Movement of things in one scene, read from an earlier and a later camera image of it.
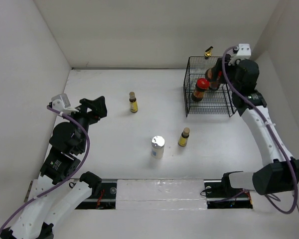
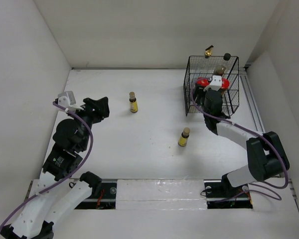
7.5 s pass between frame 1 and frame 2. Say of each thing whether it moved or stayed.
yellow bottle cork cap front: stayed
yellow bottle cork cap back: stayed
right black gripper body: moved
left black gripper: stayed
